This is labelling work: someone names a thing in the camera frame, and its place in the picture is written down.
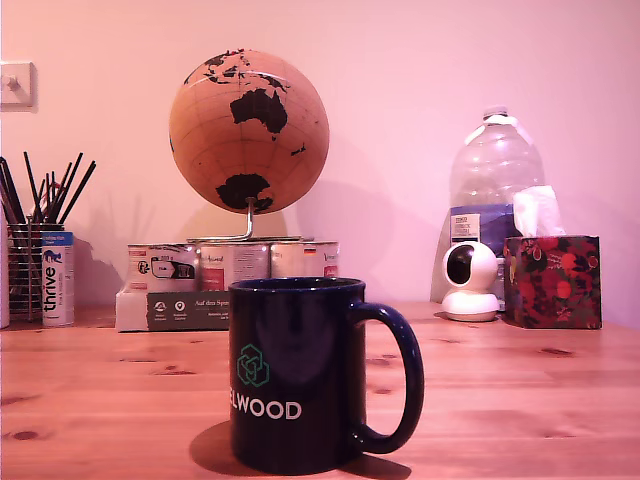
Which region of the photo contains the pet food can black label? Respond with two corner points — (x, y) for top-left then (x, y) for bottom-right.
(127, 243), (200, 294)

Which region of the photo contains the cardboard can tray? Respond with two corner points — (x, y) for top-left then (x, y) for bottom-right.
(115, 289), (232, 332)

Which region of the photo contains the white thrive tube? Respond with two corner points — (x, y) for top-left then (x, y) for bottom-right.
(41, 230), (76, 328)

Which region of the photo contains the pet food can red label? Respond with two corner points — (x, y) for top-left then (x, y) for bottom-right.
(199, 243), (272, 291)

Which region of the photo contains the floral tissue box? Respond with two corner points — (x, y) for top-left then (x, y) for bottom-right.
(503, 234), (603, 330)

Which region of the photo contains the dark blue printed mug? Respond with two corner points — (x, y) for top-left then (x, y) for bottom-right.
(228, 276), (426, 476)

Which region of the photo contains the thin black stick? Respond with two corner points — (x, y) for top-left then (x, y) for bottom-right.
(0, 156), (26, 225)
(23, 151), (46, 224)
(49, 161), (74, 224)
(59, 159), (97, 225)
(54, 151), (85, 225)

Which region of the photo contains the white wall switch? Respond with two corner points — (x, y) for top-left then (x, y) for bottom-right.
(0, 60), (38, 113)

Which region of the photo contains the white tissue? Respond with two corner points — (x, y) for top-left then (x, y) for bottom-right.
(512, 184), (567, 239)

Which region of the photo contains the large clear water bottle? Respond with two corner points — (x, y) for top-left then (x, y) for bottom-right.
(448, 103), (547, 301)

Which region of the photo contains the cork globe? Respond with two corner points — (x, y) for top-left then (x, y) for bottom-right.
(168, 48), (331, 216)

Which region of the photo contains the small white round camera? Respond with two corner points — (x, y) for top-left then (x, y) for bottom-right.
(441, 241), (501, 322)

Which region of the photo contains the metal wire basket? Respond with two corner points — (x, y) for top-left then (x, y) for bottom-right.
(7, 222), (46, 321)

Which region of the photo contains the metal globe stand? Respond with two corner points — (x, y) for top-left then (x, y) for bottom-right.
(187, 196), (306, 245)

